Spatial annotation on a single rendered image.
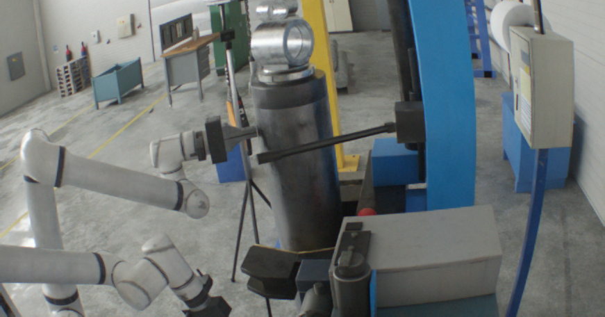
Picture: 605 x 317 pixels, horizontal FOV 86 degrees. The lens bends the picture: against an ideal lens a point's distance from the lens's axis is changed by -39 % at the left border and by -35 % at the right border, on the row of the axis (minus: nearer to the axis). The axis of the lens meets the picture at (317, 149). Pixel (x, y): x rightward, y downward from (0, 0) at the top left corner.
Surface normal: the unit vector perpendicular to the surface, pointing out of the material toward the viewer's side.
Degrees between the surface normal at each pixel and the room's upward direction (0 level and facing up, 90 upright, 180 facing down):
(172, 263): 72
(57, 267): 81
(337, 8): 90
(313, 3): 90
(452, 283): 90
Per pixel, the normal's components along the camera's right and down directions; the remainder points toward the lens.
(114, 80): -0.12, 0.39
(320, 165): 0.60, 0.23
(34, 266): 0.89, -0.15
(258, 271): -0.12, -0.92
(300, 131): 0.25, 0.34
